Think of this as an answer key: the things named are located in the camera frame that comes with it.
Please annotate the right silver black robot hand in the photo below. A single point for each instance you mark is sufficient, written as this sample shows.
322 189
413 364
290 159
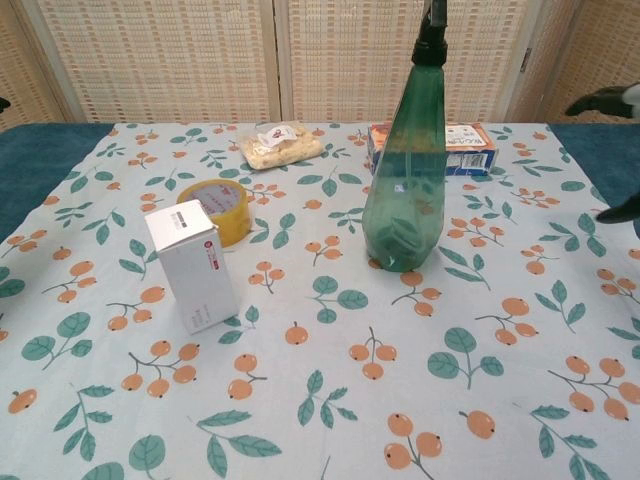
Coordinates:
615 102

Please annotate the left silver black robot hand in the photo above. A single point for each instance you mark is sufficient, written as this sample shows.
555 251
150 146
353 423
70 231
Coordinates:
3 104

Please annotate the green spray bottle black trigger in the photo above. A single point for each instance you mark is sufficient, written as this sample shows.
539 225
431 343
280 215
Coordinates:
405 210

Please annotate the woven bamboo screen panel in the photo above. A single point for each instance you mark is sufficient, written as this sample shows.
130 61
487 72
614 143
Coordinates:
590 45
350 60
165 60
20 60

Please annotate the blue velvet table cover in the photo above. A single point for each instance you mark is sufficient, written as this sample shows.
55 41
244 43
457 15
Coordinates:
30 160

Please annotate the orange blue carton box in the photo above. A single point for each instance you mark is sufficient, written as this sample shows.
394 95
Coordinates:
470 152

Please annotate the yellow packing tape roll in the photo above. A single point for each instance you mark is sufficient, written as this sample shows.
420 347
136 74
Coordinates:
235 225

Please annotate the small white cardboard box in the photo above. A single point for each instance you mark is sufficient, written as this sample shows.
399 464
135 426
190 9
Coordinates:
200 280

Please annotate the clear snack bag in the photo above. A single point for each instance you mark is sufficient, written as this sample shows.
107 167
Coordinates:
280 147

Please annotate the floral fruit print tablecloth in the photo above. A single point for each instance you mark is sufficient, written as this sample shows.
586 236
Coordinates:
320 350

